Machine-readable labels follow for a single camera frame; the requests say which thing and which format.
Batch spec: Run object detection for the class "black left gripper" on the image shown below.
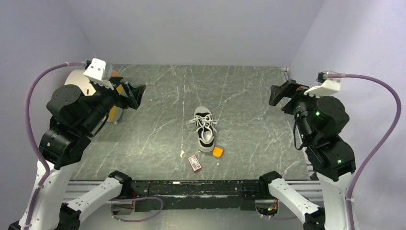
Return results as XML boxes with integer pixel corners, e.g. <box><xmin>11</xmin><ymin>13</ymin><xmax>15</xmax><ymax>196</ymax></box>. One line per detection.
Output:
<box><xmin>81</xmin><ymin>75</ymin><xmax>146</xmax><ymax>133</ymax></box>

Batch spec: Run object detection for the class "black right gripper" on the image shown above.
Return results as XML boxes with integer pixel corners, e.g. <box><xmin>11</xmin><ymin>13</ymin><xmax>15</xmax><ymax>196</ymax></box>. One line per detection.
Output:
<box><xmin>268</xmin><ymin>78</ymin><xmax>328</xmax><ymax>143</ymax></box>

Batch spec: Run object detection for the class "black and white sneaker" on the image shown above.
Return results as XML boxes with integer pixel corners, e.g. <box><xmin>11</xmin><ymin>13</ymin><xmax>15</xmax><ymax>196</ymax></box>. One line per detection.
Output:
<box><xmin>193</xmin><ymin>106</ymin><xmax>215</xmax><ymax>152</ymax></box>

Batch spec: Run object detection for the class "white shoelace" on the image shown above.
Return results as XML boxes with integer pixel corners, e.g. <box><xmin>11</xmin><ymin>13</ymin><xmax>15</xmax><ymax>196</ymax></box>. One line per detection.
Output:
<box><xmin>188</xmin><ymin>114</ymin><xmax>218</xmax><ymax>133</ymax></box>

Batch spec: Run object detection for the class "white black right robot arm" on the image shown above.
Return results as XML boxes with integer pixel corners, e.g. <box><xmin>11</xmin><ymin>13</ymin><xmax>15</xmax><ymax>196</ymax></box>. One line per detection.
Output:
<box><xmin>258</xmin><ymin>80</ymin><xmax>356</xmax><ymax>230</ymax></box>

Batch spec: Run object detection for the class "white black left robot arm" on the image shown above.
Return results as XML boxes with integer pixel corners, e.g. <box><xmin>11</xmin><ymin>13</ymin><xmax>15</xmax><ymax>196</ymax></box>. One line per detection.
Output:
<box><xmin>9</xmin><ymin>77</ymin><xmax>146</xmax><ymax>230</ymax></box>

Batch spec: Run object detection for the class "cream cylinder with orange face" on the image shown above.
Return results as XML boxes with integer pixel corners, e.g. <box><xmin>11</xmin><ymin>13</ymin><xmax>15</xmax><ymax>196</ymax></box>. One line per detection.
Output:
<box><xmin>64</xmin><ymin>69</ymin><xmax>124</xmax><ymax>125</ymax></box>

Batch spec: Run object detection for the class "yellow block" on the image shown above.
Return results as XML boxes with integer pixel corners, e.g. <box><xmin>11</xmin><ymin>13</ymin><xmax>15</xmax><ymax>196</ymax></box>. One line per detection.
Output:
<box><xmin>212</xmin><ymin>146</ymin><xmax>224</xmax><ymax>158</ymax></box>

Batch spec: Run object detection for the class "red and white small box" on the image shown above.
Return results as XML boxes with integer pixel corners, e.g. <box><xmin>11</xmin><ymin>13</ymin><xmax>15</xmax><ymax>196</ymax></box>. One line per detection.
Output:
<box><xmin>188</xmin><ymin>155</ymin><xmax>202</xmax><ymax>172</ymax></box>

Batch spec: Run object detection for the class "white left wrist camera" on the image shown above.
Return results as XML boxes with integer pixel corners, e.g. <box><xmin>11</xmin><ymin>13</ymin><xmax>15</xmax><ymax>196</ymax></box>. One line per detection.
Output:
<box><xmin>83</xmin><ymin>58</ymin><xmax>113</xmax><ymax>89</ymax></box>

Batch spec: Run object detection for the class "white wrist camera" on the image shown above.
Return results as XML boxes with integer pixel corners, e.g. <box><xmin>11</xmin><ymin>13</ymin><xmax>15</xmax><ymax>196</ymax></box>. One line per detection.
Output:
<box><xmin>304</xmin><ymin>70</ymin><xmax>342</xmax><ymax>98</ymax></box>
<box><xmin>83</xmin><ymin>58</ymin><xmax>113</xmax><ymax>89</ymax></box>

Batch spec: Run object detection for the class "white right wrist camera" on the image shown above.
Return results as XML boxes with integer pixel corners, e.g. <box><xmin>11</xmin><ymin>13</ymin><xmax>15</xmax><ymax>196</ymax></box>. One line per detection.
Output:
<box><xmin>304</xmin><ymin>70</ymin><xmax>342</xmax><ymax>98</ymax></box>

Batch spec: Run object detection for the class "aluminium frame rail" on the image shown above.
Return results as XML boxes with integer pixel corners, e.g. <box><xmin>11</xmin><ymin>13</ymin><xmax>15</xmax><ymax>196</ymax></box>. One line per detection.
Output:
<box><xmin>44</xmin><ymin>180</ymin><xmax>341</xmax><ymax>230</ymax></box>

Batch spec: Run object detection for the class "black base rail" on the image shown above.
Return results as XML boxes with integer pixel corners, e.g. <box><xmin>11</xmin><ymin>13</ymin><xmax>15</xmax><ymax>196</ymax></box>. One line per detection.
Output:
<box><xmin>132</xmin><ymin>180</ymin><xmax>274</xmax><ymax>212</ymax></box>

